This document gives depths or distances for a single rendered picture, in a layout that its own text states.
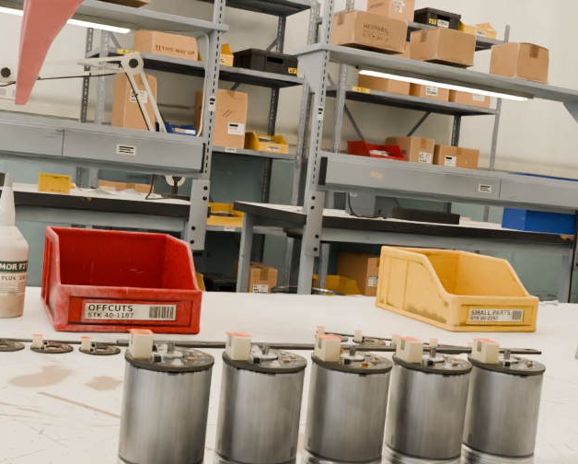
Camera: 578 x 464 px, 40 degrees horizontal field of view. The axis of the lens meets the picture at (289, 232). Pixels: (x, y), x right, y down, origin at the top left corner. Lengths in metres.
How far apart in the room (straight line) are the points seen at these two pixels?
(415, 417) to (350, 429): 0.02
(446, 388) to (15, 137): 2.34
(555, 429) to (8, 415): 0.27
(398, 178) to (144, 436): 2.82
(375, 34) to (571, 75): 3.64
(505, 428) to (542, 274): 6.17
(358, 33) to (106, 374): 2.62
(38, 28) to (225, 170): 4.74
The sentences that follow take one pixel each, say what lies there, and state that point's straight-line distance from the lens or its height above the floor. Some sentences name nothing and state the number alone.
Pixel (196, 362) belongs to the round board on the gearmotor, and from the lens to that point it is 0.22.
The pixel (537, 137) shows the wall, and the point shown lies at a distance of 6.30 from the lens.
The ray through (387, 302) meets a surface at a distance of 0.77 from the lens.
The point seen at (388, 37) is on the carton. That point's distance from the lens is 3.08.
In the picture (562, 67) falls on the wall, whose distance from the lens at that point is 6.48.
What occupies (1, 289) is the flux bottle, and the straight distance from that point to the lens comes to 0.58.
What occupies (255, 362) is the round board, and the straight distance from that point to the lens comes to 0.23.
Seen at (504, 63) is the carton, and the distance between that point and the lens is 3.50.
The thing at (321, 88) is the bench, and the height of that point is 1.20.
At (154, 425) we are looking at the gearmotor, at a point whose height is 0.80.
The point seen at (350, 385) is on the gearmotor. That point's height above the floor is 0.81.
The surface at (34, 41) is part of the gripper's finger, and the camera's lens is 0.25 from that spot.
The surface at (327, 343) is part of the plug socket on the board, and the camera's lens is 0.24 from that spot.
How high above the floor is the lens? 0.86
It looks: 4 degrees down
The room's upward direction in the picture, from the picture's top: 6 degrees clockwise
